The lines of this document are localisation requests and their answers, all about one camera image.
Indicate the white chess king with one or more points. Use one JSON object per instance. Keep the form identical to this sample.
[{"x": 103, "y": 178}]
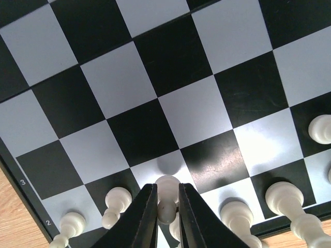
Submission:
[{"x": 284, "y": 198}]

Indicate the white chess queen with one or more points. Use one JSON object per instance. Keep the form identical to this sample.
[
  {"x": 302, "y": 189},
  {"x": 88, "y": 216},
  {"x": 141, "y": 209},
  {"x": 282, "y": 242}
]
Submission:
[{"x": 238, "y": 217}]

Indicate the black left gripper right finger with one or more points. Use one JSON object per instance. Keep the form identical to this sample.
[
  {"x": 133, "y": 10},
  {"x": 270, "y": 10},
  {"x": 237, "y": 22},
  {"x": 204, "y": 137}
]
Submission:
[{"x": 199, "y": 226}]

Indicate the white pawn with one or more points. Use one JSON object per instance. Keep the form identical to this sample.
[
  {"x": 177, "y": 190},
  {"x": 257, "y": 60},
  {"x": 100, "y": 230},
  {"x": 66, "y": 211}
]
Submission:
[
  {"x": 167, "y": 190},
  {"x": 71, "y": 225}
]

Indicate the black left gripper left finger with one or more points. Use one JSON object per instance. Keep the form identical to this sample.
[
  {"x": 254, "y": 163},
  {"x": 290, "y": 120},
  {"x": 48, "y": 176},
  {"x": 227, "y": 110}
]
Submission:
[{"x": 137, "y": 226}]

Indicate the black and silver chessboard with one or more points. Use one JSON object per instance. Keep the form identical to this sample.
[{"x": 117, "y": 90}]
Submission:
[{"x": 219, "y": 94}]

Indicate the white chess piece near board corner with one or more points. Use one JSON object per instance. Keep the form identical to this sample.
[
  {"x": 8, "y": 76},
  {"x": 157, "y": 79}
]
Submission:
[{"x": 117, "y": 201}]

